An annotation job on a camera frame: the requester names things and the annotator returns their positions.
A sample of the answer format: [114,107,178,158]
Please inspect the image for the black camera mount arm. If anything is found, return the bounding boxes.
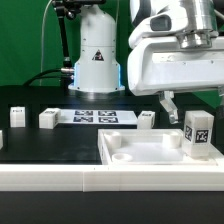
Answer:
[52,0,106,68]

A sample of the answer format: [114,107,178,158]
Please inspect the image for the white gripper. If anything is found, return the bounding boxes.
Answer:
[127,36,224,124]

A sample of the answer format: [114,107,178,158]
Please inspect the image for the white block left edge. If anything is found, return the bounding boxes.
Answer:
[0,130,3,150]

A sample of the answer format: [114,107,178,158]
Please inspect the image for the black cables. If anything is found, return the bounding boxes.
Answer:
[22,67,75,88]

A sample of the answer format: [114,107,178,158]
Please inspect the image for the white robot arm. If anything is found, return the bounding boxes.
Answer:
[69,0,224,123]

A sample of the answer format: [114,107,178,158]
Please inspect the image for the white square tabletop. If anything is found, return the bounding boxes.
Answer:
[98,129,224,166]

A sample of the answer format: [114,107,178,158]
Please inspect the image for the white AprilTag sheet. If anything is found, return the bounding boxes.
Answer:
[59,109,137,125]

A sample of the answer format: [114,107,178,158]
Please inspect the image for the white U-shaped fence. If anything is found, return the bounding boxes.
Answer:
[0,163,224,192]

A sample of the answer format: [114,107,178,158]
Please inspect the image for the white cable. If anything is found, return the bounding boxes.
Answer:
[39,0,54,87]

